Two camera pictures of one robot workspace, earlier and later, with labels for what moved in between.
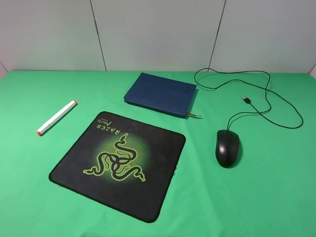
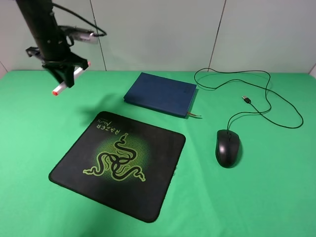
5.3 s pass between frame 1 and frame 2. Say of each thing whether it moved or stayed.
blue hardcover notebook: stayed
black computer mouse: stayed
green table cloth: stayed
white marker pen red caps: moved
